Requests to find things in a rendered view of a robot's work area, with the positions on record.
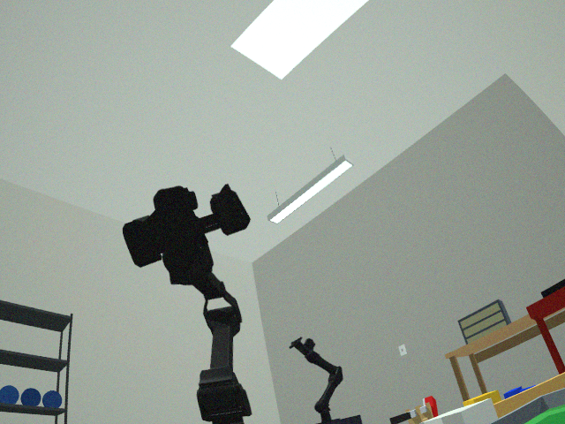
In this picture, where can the blue rod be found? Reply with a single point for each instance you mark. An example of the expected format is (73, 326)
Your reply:
(515, 391)

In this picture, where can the red putter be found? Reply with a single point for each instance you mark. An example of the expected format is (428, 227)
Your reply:
(411, 414)

